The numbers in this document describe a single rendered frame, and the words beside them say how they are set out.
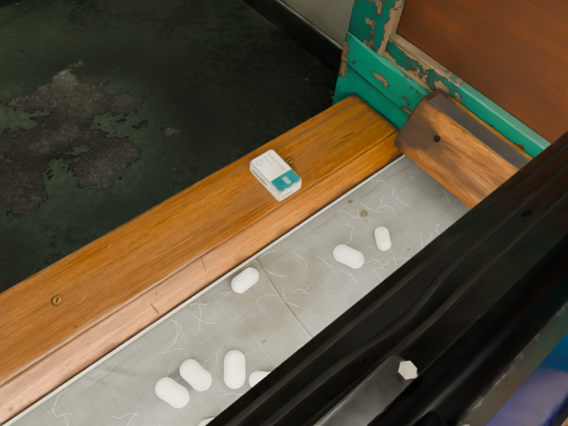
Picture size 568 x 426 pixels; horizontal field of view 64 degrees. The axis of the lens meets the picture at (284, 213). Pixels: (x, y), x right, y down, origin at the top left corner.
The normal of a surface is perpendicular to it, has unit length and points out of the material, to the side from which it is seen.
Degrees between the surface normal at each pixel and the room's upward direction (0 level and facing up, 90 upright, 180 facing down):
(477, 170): 67
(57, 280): 0
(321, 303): 0
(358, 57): 90
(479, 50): 90
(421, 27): 90
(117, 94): 0
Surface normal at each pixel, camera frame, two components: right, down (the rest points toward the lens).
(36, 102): 0.07, -0.55
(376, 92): -0.77, 0.49
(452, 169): -0.69, 0.26
